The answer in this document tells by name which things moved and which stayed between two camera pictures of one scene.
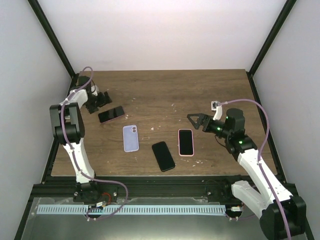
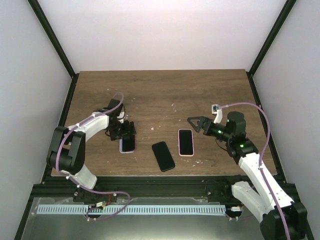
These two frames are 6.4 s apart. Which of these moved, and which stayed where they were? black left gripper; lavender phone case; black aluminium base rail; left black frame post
Moved: lavender phone case; black left gripper
Stayed: black aluminium base rail; left black frame post
